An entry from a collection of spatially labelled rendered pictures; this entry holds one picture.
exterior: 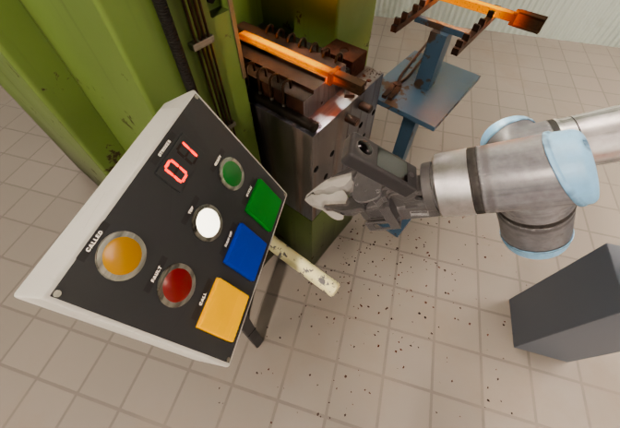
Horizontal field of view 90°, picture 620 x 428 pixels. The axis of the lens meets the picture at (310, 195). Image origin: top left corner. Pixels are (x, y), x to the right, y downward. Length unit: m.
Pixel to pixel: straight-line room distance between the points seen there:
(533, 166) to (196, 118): 0.46
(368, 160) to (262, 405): 1.25
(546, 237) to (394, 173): 0.22
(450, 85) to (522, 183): 1.01
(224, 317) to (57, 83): 0.84
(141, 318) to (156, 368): 1.20
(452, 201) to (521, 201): 0.07
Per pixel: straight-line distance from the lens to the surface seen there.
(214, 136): 0.54
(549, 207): 0.45
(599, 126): 0.63
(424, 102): 1.28
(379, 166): 0.42
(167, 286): 0.46
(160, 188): 0.46
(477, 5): 1.33
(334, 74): 0.90
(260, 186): 0.59
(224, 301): 0.52
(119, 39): 0.66
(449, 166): 0.43
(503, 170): 0.42
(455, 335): 1.66
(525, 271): 1.95
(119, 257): 0.43
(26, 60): 1.11
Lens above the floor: 1.50
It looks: 55 degrees down
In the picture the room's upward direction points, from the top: straight up
